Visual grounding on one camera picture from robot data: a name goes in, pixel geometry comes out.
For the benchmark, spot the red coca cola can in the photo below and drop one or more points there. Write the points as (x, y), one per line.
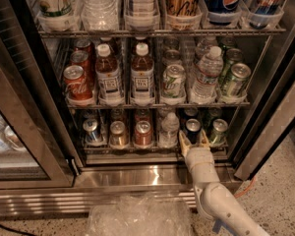
(76, 82)

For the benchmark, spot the closed glass fridge door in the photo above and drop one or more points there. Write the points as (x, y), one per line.
(29, 155)

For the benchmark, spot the large pepsi bottle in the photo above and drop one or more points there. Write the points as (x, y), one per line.
(221, 12)

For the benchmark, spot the blue energy drink can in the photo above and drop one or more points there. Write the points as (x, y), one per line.
(262, 12)

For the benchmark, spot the top wire shelf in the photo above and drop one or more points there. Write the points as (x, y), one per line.
(161, 33)

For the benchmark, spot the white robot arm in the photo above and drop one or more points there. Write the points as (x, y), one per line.
(213, 199)

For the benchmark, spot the stainless steel display fridge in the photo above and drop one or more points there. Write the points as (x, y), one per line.
(102, 176)

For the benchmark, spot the brown tea bottle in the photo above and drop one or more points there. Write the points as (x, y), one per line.
(142, 73)
(108, 73)

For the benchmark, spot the green can bottom shelf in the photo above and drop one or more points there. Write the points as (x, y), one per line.
(218, 131)

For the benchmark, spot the right brown tea bottle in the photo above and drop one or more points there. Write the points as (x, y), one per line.
(142, 73)

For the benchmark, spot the blue pepsi can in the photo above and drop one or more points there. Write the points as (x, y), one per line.
(192, 130)

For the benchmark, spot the gold can bottom shelf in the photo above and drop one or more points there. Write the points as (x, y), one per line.
(118, 134)

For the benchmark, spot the clear water bottle shelf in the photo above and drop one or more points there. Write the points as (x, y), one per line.
(208, 71)
(100, 15)

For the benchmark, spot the white green soda can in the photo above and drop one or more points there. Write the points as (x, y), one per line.
(173, 81)

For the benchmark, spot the blue tape cross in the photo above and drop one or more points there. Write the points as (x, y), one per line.
(219, 226)

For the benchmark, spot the red can bottom shelf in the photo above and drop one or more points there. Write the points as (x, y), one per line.
(143, 136)

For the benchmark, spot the green soda can behind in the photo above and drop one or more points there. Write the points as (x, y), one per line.
(231, 56)

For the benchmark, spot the clear water bottle middle shelf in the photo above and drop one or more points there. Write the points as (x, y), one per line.
(208, 71)

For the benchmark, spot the clear water bottle top shelf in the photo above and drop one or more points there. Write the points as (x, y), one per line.
(100, 15)

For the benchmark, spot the open fridge door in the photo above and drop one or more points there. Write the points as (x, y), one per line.
(277, 124)

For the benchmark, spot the clear plastic bag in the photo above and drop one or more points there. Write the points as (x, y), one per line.
(140, 216)

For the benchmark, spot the bottom wire shelf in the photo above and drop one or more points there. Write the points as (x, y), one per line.
(131, 148)

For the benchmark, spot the blue silver can bottom left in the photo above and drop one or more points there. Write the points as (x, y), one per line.
(92, 129)

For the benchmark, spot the middle wire shelf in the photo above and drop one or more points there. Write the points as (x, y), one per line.
(157, 105)

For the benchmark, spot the left brown tea bottle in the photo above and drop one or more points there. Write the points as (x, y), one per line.
(108, 73)

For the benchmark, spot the wire shelf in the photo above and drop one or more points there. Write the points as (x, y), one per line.
(161, 33)
(157, 105)
(131, 148)

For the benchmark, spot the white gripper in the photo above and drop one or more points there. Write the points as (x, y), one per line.
(197, 154)

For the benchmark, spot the water bottle bottom shelf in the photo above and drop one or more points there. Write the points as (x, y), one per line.
(169, 131)

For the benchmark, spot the green soda can front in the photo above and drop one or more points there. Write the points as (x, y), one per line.
(235, 80)

